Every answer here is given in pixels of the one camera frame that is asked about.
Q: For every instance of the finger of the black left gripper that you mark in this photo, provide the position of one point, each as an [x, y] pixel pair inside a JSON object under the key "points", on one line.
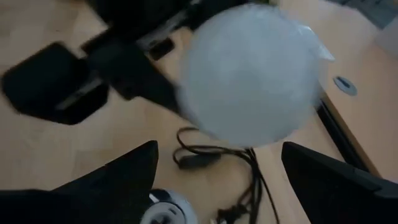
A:
{"points": [[53, 84], [133, 71]]}

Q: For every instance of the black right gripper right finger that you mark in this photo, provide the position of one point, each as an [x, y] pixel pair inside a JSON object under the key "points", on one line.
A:
{"points": [[335, 199]]}

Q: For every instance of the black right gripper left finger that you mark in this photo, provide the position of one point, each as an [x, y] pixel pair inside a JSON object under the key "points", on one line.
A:
{"points": [[93, 202]]}

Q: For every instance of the chrome lamp base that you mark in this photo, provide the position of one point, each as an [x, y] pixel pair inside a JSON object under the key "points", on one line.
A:
{"points": [[168, 208]]}

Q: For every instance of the white lightbulb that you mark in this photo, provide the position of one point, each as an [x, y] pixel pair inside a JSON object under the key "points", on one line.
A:
{"points": [[248, 77]]}

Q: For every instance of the beige wooden desk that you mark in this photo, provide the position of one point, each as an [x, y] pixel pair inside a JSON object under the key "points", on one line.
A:
{"points": [[373, 109]]}

